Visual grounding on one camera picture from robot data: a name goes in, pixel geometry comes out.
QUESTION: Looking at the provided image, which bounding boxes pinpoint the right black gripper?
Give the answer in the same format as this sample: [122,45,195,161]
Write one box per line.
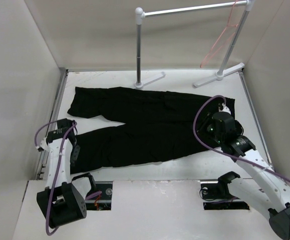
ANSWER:
[190,112,224,144]

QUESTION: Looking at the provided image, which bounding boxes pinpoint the black trousers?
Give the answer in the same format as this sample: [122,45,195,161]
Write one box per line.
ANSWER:
[68,87,235,174]

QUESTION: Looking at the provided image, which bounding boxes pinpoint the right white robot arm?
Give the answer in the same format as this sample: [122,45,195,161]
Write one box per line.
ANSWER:
[195,111,290,240]

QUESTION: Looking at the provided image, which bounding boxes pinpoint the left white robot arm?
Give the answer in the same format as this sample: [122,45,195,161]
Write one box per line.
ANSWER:
[35,118,101,236]

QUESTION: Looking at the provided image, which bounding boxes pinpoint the white clothes rack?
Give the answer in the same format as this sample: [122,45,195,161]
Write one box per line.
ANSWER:
[134,0,255,89]

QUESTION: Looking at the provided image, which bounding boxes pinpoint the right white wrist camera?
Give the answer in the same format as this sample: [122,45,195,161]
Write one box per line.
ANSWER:
[218,103,231,114]

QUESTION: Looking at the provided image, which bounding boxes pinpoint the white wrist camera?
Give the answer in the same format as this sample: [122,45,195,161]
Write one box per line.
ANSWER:
[36,137,50,152]
[218,103,231,114]

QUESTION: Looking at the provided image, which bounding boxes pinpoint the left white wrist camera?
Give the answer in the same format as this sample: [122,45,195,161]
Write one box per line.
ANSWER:
[36,137,50,152]

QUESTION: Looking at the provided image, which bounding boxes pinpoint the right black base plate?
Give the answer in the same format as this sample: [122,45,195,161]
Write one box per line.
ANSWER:
[199,181,250,211]

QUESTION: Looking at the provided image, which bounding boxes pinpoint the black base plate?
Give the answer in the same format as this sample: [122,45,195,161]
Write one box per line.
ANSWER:
[85,181,113,211]
[199,181,250,211]

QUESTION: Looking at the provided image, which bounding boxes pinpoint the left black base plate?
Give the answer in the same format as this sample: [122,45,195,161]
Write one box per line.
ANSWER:
[85,181,113,211]

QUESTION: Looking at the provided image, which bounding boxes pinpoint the pink wire hanger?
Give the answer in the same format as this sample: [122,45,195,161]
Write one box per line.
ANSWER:
[199,0,240,68]

